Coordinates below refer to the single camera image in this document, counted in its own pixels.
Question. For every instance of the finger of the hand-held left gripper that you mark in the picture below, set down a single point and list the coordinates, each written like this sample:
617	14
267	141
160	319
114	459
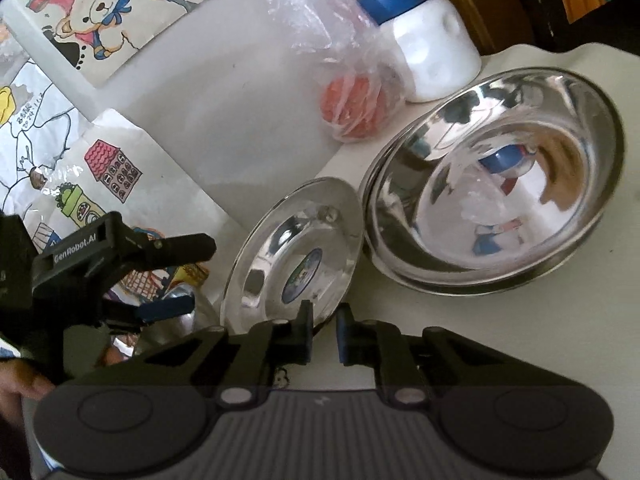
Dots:
185	249
170	309

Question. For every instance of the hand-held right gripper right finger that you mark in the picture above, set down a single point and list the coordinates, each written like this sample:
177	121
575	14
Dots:
343	340

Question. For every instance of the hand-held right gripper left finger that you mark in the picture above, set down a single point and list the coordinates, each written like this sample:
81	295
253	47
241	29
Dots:
302	330

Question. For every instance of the small steel plate with sticker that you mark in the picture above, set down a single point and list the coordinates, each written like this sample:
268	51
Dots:
280	240

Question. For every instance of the large steel bowl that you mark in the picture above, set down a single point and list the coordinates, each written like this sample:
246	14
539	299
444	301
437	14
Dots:
500	185

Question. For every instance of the person's left hand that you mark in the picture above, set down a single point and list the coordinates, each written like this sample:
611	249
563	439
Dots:
17	385

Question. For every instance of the colourful houses drawing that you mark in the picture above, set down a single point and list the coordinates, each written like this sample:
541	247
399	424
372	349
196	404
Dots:
115	160

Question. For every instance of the outline pencil drawing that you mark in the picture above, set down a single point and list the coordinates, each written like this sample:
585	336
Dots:
30	125

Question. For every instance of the white printed tablecloth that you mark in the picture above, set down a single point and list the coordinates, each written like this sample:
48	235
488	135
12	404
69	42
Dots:
550	320

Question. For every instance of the red ball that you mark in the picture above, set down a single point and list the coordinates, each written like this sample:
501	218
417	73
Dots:
355	105

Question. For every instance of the teddy bear drawing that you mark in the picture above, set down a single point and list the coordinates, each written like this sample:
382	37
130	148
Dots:
100	5

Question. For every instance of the clear plastic bag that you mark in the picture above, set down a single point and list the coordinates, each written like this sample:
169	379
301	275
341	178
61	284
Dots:
310	20

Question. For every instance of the white bottle with blue cap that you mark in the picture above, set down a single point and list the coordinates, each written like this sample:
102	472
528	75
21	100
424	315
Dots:
435	50

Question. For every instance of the dark wooden furniture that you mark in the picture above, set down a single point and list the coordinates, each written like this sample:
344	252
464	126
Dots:
500	0

